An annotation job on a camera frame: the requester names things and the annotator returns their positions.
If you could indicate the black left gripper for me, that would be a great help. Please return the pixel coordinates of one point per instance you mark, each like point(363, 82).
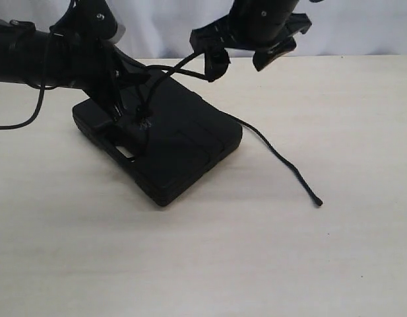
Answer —
point(104, 69)

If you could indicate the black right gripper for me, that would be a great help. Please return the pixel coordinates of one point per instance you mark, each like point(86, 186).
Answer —
point(265, 27)

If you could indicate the black plastic carrying case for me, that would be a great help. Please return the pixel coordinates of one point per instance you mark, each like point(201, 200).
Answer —
point(188, 137)

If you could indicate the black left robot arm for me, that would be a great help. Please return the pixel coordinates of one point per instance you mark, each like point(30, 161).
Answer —
point(37, 59)

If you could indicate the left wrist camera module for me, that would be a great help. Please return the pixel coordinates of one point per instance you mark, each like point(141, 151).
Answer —
point(95, 19)

